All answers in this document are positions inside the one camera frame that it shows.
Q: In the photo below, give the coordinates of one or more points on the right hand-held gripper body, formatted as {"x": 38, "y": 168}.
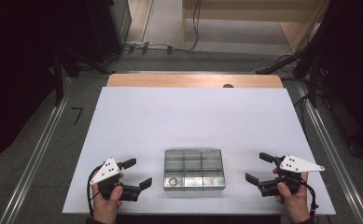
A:
{"x": 297, "y": 165}

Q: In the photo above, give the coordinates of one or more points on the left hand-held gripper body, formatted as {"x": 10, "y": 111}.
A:
{"x": 107, "y": 171}

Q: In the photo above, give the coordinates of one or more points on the clear grey compartment box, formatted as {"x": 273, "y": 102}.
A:
{"x": 194, "y": 169}

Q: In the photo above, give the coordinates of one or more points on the person's left hand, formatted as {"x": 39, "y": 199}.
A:
{"x": 106, "y": 210}

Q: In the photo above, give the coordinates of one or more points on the person's right hand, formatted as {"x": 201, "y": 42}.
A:
{"x": 294, "y": 205}

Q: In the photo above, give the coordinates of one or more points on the black metal stand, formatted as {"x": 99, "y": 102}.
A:
{"x": 58, "y": 81}
{"x": 313, "y": 71}

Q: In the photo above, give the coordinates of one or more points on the wooden table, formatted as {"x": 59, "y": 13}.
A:
{"x": 185, "y": 80}

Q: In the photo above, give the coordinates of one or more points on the power strip with plugs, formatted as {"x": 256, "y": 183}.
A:
{"x": 145, "y": 48}

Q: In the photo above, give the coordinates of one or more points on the black cabinet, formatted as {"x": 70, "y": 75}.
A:
{"x": 107, "y": 28}

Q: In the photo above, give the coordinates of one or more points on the light wooden shelf unit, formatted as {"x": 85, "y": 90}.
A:
{"x": 247, "y": 7}

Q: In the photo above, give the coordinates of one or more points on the aluminium floor rail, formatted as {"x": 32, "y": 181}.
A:
{"x": 334, "y": 155}
{"x": 36, "y": 155}

